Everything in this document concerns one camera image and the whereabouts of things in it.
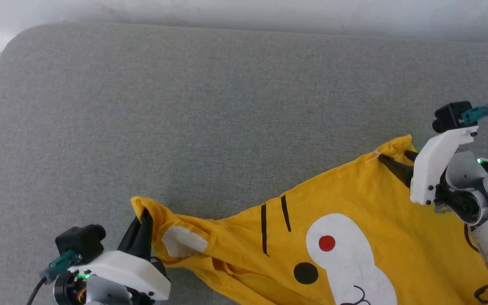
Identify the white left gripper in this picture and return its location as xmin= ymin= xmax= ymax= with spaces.
xmin=68 ymin=209 xmax=172 ymax=301

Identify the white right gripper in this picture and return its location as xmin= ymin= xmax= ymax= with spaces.
xmin=378 ymin=126 xmax=480 ymax=206

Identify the yellow cartoon print shirt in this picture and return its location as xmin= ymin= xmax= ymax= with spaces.
xmin=130 ymin=135 xmax=488 ymax=305

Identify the left camera cable teal plug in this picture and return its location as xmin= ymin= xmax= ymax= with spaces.
xmin=27 ymin=250 xmax=80 ymax=305

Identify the grey fabric sofa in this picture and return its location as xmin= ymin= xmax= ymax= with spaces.
xmin=0 ymin=23 xmax=488 ymax=305

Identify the camera cable teal plug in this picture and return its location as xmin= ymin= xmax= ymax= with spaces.
xmin=460 ymin=103 xmax=488 ymax=126
xmin=27 ymin=250 xmax=80 ymax=305

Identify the right camera cable teal plug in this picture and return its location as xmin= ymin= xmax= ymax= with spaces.
xmin=460 ymin=103 xmax=488 ymax=126

